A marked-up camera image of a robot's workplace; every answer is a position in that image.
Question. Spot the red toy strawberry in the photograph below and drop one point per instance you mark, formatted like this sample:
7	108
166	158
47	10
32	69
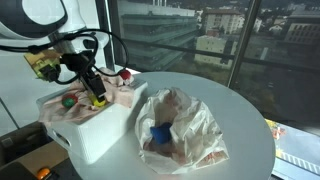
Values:
69	100

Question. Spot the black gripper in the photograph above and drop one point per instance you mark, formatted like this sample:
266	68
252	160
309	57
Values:
75	63

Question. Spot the blue soft item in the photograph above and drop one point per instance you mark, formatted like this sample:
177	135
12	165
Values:
161	133

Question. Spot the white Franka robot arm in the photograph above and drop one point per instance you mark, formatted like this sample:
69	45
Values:
40	16

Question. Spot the white plastic container box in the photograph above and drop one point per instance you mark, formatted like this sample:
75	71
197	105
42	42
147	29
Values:
100	133

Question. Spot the white plastic bag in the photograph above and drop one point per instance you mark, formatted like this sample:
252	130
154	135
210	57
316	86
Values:
193	133

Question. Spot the red toy radish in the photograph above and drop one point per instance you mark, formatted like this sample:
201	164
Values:
125	75

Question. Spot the dark window post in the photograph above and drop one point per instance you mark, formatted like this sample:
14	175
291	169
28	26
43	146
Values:
245	40

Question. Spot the orange ball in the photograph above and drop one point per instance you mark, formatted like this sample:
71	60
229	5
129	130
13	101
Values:
43	173

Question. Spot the colourful play mat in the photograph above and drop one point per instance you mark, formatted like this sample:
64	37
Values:
296	150

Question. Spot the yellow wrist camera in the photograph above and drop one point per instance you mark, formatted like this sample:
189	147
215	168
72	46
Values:
40	63

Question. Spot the brown cardboard box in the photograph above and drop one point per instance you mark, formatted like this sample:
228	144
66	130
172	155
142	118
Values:
33	156

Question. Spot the yellow toy item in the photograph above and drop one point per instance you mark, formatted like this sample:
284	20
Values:
98	102

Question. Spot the pink cloth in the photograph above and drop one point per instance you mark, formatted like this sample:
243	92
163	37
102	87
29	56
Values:
116	93

